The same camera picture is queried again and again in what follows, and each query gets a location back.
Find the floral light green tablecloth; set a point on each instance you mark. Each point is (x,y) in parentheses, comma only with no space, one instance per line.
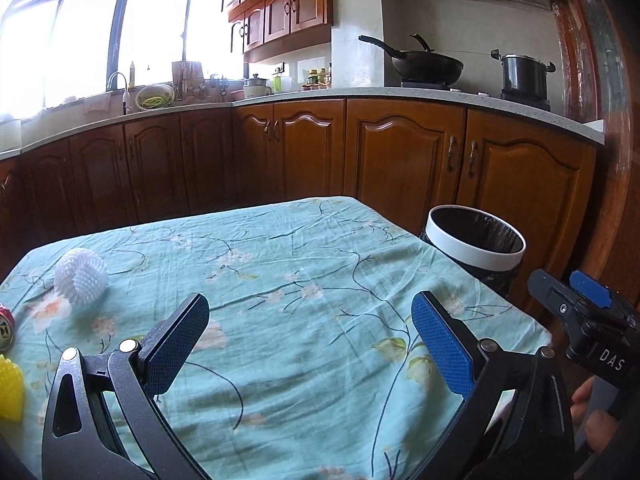
(310,350)

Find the chrome faucet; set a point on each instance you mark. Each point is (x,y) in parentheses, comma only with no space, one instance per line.
(120,90)

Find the red drink can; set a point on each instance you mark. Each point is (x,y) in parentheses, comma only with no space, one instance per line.
(5,327)

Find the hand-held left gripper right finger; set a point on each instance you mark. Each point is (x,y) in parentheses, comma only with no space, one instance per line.
(442,345)

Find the wooden utensil rack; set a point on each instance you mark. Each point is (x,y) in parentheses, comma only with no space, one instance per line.
(186,77)

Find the white rice cooker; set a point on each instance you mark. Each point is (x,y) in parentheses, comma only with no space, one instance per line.
(255,89)

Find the kitchen window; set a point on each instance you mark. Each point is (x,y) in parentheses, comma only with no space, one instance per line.
(75,45)

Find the black gas stove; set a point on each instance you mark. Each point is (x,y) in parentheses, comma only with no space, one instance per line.
(525,102)

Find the wooden base cabinets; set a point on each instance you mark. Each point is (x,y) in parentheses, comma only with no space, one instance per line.
(400,160)

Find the bowl of green vegetables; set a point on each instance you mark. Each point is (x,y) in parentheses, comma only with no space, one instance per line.
(155,97)

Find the person's right hand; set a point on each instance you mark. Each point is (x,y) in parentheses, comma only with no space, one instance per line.
(602,430)

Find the wooden door frame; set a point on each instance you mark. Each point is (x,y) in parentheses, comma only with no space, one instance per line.
(610,110)

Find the steel cooking pot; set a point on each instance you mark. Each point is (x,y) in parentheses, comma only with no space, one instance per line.
(525,75)

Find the group of condiment jars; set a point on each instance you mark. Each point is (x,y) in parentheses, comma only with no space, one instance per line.
(320,77)

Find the white foam fruit net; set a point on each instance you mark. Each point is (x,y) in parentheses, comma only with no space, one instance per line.
(80,275)

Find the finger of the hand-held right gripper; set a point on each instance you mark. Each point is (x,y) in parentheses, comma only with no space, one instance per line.
(555,295)
(592,290)

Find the pink cloth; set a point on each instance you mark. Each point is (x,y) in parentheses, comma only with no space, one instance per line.
(96,104)

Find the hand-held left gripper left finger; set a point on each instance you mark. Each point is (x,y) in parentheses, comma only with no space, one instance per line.
(175,345)

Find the white rimmed bin with black bag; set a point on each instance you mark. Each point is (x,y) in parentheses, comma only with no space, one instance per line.
(465,255)

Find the white speckled countertop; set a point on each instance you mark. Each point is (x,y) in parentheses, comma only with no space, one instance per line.
(400,94)

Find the black wok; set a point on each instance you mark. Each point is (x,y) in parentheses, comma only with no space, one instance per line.
(430,67)

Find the yellow foam fruit net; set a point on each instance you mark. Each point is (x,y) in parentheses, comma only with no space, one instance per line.
(10,390)

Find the wooden wall cabinets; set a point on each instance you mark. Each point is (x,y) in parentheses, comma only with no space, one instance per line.
(280,10)

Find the green cup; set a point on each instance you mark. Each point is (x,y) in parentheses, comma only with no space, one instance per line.
(276,84)

